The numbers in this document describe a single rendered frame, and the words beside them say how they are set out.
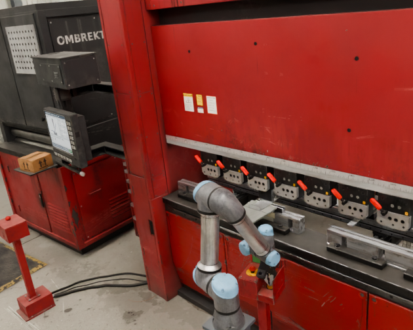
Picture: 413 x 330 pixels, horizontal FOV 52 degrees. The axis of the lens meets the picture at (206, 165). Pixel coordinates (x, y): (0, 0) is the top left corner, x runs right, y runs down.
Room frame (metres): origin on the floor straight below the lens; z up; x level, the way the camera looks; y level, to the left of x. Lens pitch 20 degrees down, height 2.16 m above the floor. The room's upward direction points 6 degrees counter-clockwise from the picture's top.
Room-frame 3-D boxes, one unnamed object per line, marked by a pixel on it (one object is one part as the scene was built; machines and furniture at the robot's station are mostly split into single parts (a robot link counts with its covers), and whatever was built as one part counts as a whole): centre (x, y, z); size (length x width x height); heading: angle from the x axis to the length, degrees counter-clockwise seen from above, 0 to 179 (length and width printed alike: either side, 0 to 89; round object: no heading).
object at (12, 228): (2.89, 1.50, 0.41); 0.25 x 0.20 x 0.83; 133
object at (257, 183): (2.35, -0.32, 1.18); 0.15 x 0.09 x 0.17; 43
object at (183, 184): (2.74, 0.03, 0.92); 0.50 x 0.06 x 0.10; 43
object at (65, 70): (2.93, 0.87, 1.53); 0.51 x 0.25 x 0.85; 39
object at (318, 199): (2.06, -0.59, 1.18); 0.15 x 0.09 x 0.17; 43
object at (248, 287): (1.94, -0.23, 0.75); 0.20 x 0.16 x 0.18; 57
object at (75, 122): (2.84, 0.91, 1.42); 0.45 x 0.12 x 0.36; 39
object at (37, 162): (3.52, 1.48, 1.04); 0.30 x 0.26 x 0.12; 47
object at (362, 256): (1.85, -0.70, 0.89); 0.30 x 0.05 x 0.03; 43
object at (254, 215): (2.23, -0.23, 1.00); 0.26 x 0.18 x 0.01; 133
